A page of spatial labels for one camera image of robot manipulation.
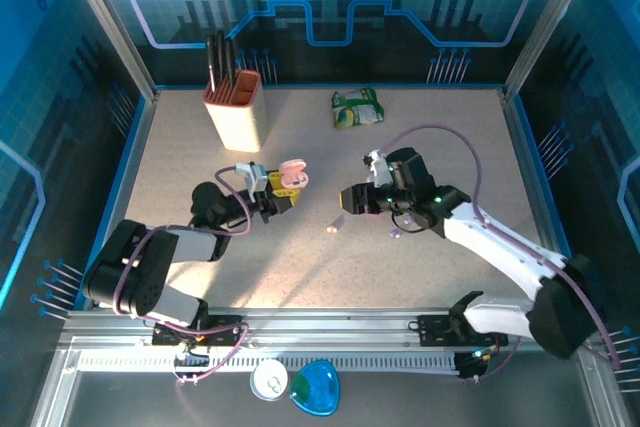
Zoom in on beige knife block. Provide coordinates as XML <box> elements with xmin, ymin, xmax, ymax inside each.
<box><xmin>203</xmin><ymin>69</ymin><xmax>264</xmax><ymax>154</ymax></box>

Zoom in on green snack bag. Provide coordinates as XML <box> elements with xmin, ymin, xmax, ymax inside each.
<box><xmin>330</xmin><ymin>86</ymin><xmax>386</xmax><ymax>131</ymax></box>

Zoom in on white round can lid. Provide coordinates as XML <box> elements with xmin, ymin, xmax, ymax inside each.
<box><xmin>249</xmin><ymin>359</ymin><xmax>290</xmax><ymax>402</ymax></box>

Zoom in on blue green plastic dish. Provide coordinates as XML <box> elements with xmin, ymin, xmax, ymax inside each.
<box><xmin>288</xmin><ymin>359</ymin><xmax>341</xmax><ymax>418</ymax></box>

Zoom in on aluminium side rail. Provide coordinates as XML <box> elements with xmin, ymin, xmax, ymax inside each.
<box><xmin>499</xmin><ymin>89</ymin><xmax>574</xmax><ymax>268</ymax></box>
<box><xmin>74</xmin><ymin>91</ymin><xmax>162</xmax><ymax>311</ymax></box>

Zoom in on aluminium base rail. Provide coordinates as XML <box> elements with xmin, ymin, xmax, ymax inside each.
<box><xmin>62</xmin><ymin>306</ymin><xmax>551</xmax><ymax>351</ymax></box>

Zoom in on black knife handle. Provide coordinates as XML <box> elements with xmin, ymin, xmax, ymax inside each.
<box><xmin>215</xmin><ymin>29</ymin><xmax>227</xmax><ymax>91</ymax></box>
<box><xmin>207</xmin><ymin>35</ymin><xmax>218</xmax><ymax>93</ymax></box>
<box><xmin>225</xmin><ymin>37</ymin><xmax>237</xmax><ymax>86</ymax></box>

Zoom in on white slotted cable duct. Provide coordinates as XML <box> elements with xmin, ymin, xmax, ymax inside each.
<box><xmin>74</xmin><ymin>350</ymin><xmax>462</xmax><ymax>374</ymax></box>

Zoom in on aluminium frame post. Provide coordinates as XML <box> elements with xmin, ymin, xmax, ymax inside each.
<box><xmin>503</xmin><ymin>0</ymin><xmax>599</xmax><ymax>101</ymax></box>
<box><xmin>55</xmin><ymin>0</ymin><xmax>161</xmax><ymax>103</ymax></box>

